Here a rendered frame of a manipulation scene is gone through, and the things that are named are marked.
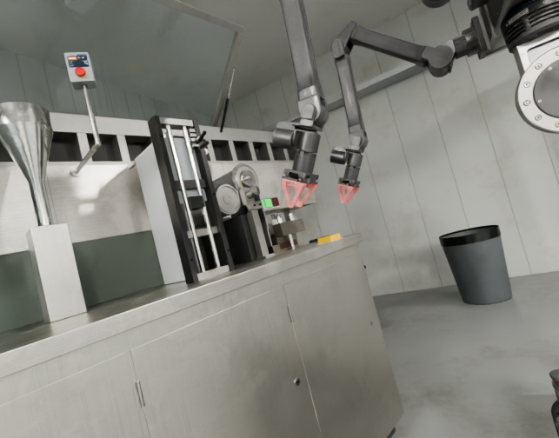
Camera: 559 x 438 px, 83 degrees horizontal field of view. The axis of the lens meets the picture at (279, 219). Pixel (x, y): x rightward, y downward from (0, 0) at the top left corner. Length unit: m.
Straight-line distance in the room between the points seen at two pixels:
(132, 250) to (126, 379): 0.73
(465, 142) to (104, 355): 3.64
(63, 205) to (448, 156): 3.44
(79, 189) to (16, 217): 0.22
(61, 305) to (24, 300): 0.28
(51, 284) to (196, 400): 0.52
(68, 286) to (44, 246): 0.13
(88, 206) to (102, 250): 0.18
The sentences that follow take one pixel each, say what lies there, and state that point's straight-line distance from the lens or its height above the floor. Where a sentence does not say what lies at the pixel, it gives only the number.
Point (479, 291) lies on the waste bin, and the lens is 3.18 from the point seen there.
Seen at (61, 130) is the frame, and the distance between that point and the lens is 1.53.
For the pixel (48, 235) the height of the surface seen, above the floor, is 1.14.
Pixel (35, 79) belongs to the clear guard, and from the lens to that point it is 1.54.
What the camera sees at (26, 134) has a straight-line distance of 1.19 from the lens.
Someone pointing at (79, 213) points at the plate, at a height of 1.25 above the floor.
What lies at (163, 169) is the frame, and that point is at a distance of 1.08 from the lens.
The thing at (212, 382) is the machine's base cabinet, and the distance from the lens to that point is 0.92.
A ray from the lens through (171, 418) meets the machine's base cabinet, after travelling 0.88.
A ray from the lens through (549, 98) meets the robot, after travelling 1.01.
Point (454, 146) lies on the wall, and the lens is 3.88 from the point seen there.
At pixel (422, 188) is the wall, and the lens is 3.85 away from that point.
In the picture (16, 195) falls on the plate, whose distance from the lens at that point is 1.41.
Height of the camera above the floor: 0.97
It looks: 3 degrees up
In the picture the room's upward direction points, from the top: 15 degrees counter-clockwise
